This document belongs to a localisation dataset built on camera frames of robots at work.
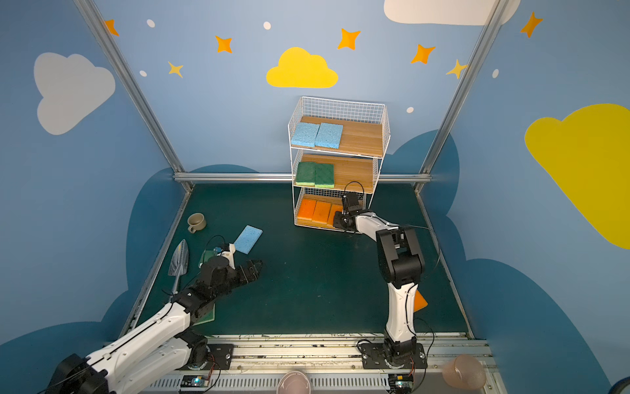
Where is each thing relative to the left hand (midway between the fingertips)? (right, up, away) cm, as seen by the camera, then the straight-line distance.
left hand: (255, 262), depth 84 cm
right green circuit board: (+47, -33, -13) cm, 59 cm away
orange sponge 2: (+23, +17, +24) cm, 37 cm away
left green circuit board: (-15, -32, -13) cm, 38 cm away
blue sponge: (-8, +6, +17) cm, 20 cm away
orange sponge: (+17, +19, +26) cm, 36 cm away
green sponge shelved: (+17, +32, +6) cm, 37 cm away
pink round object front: (+15, -33, -13) cm, 38 cm away
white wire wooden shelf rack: (+39, +38, +15) cm, 57 cm away
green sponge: (+24, +31, +5) cm, 40 cm away
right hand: (+33, +15, +20) cm, 41 cm away
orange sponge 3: (+30, +19, +26) cm, 44 cm away
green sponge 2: (-22, +1, +11) cm, 25 cm away
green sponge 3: (-7, -8, -23) cm, 25 cm away
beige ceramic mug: (-31, +13, +19) cm, 39 cm away
